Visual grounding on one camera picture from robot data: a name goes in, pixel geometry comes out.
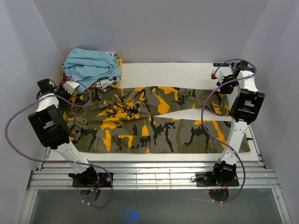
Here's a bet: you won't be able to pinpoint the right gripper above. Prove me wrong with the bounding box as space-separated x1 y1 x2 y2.
217 76 240 95

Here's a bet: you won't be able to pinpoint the yellow camouflage trousers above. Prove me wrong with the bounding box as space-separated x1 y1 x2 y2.
62 86 252 154

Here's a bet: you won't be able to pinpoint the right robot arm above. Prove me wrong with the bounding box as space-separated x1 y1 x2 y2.
211 61 265 186

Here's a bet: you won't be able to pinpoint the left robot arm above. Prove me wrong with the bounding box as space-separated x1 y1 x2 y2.
28 79 99 187

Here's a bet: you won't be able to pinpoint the pink patterned garment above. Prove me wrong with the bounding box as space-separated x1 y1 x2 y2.
58 78 68 86

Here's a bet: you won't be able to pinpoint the yellow tray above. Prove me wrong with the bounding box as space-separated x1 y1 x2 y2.
63 57 121 92

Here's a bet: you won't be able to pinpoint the blue table label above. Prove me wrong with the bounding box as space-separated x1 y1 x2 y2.
213 63 230 67

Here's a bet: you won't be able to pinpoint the light blue cloth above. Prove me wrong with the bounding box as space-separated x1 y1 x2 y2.
63 48 121 93

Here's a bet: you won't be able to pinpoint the black white printed garment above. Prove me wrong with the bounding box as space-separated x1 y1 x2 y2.
91 52 122 92

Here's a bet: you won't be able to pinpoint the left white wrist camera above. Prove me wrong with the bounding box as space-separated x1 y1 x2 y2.
62 81 80 95

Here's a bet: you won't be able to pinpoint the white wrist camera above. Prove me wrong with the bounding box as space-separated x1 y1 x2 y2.
211 70 225 84
62 81 80 95

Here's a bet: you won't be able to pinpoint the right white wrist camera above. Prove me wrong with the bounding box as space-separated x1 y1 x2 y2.
211 70 225 84

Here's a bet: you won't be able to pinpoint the aluminium table edge rail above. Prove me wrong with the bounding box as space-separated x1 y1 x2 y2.
28 161 280 190

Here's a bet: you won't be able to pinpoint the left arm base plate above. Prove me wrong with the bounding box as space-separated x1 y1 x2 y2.
71 172 114 188

